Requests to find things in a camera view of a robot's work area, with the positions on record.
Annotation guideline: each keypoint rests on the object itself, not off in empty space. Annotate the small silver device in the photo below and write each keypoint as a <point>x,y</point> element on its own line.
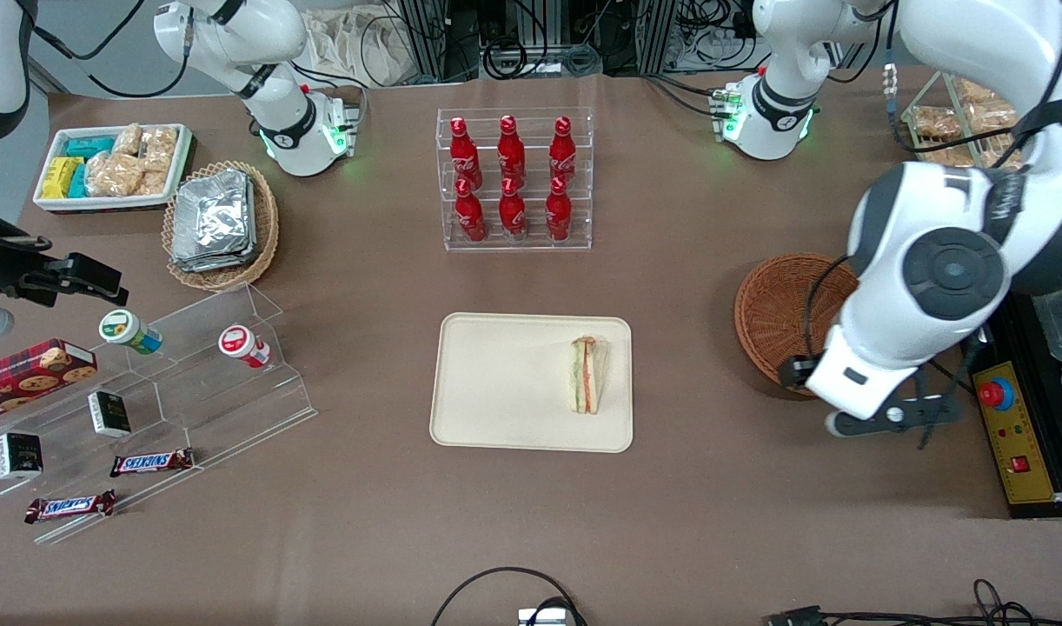
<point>544,618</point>

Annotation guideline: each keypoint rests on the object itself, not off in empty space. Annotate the clear bag of brown snacks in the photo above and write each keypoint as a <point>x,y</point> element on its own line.
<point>952,157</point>
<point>936,122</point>
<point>1005,152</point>
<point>976,91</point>
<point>993,116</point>

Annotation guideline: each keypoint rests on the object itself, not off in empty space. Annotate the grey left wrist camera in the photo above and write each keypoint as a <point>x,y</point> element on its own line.
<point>879,423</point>

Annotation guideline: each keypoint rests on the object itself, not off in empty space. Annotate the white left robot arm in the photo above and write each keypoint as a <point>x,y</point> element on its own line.
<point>887,330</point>

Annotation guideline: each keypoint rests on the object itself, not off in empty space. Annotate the red tartan cookie box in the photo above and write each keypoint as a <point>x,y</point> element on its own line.
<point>31,374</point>

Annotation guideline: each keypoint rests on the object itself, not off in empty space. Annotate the oval light wicker basket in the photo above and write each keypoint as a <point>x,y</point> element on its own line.
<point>266,235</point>

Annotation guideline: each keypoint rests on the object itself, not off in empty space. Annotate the round brown wicker basket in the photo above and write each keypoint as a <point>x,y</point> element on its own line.
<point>779,313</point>

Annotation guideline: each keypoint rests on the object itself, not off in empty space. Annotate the white rectangular snack tray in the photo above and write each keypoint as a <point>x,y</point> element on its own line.
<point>105,203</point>

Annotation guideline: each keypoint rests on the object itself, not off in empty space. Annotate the clear acrylic stepped display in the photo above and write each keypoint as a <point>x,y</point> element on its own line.
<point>227,409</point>

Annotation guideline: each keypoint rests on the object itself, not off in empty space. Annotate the clear bag of puffed snacks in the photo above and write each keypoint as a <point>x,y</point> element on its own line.
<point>152,183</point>
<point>114,174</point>
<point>159,148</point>
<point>128,139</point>

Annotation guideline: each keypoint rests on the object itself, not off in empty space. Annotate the yellow snack pack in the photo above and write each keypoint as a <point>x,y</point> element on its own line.
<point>60,178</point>

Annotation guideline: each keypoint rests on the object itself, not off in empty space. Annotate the white cloth bag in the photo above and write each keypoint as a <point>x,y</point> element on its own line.
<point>348,48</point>

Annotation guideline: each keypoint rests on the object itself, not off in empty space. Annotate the small black box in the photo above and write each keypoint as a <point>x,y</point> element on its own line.
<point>109,414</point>
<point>18,455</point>

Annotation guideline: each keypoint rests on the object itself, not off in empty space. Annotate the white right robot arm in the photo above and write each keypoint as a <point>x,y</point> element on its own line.
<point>279,113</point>

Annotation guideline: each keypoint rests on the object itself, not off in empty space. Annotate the silver foil packet stack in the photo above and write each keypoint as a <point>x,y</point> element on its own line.
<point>214,222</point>

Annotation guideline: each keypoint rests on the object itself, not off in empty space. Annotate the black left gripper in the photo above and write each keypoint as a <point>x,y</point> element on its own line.
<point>786,374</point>

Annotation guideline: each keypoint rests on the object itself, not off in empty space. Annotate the clear acrylic bottle rack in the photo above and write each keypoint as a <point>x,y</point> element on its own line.
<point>518,245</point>

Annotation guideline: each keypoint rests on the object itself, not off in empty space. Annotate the triangular sandwich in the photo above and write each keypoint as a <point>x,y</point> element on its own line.
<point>587,378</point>

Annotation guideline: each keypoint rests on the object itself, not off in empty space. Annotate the beige rectangular tray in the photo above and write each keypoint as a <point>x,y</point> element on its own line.
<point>505,382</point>

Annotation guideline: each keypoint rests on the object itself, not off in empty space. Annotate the aluminium frame post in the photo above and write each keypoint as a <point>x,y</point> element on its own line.
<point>425,39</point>
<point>658,35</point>

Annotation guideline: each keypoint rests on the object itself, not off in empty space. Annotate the teal snack pack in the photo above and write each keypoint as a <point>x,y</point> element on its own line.
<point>89,147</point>
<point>78,183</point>

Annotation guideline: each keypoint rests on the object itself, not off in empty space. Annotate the red lid yogurt cup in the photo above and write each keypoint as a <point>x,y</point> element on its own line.
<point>240,343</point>

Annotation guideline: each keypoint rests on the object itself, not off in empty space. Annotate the red cola bottle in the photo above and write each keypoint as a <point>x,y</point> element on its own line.
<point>470,217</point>
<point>563,152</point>
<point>559,216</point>
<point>465,156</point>
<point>513,216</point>
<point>511,152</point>

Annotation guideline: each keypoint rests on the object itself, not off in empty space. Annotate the green lid yogurt cup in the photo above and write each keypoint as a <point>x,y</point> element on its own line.
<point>127,330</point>

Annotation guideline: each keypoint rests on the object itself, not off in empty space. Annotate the Snickers chocolate bar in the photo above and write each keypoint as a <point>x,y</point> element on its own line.
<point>151,462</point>
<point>69,506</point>

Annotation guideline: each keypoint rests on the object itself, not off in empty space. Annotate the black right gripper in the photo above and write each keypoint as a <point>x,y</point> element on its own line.
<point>1,263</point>

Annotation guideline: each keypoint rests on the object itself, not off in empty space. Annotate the black machine with yellow panel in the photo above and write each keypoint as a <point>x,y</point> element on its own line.
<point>1018,469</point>

